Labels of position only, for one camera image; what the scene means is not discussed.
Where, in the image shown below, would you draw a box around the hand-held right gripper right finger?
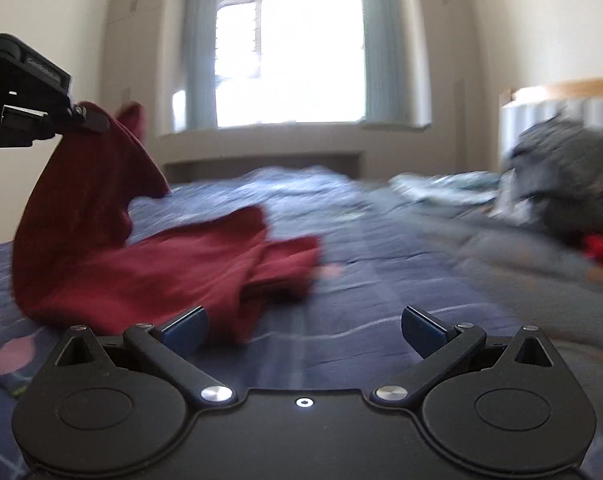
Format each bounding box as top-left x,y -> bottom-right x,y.
370,304 -> 555,406

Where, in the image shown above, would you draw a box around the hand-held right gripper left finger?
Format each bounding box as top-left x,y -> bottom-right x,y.
55,305 -> 236,407

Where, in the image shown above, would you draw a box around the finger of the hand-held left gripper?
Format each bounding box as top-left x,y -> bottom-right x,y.
56,102 -> 111,136

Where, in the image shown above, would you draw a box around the dark red garment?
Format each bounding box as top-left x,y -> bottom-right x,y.
12,101 -> 323,345

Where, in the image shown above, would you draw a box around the light teal clothes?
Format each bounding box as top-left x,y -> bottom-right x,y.
388,170 -> 505,212

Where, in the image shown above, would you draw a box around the pile of grey clothes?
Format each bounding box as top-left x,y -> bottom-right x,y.
500,119 -> 603,247

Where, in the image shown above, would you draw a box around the beige built-in wardrobe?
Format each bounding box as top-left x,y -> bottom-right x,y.
410,0 -> 503,173
102,0 -> 188,142

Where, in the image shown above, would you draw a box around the bed with blue printed sheet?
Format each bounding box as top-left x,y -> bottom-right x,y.
0,165 -> 603,480

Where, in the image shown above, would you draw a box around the grey blanket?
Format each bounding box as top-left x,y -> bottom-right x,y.
416,200 -> 603,366

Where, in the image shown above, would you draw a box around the grey-blue curtain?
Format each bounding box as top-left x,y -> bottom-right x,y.
182,0 -> 223,132
357,0 -> 408,124

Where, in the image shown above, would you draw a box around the beige window ledge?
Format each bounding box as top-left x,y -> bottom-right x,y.
155,119 -> 433,172

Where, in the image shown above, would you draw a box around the window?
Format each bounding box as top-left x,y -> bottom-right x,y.
214,0 -> 368,129

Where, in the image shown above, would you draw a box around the wooden headboard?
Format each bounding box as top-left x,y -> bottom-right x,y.
498,75 -> 603,161

